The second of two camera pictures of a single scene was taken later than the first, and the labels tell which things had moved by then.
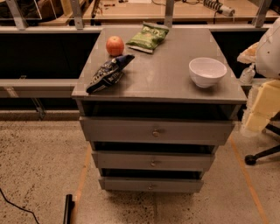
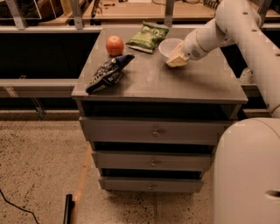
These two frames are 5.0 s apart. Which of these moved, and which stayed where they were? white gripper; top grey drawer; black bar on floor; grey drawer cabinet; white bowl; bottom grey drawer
Moved: white gripper; white bowl
Stayed: top grey drawer; bottom grey drawer; grey drawer cabinet; black bar on floor
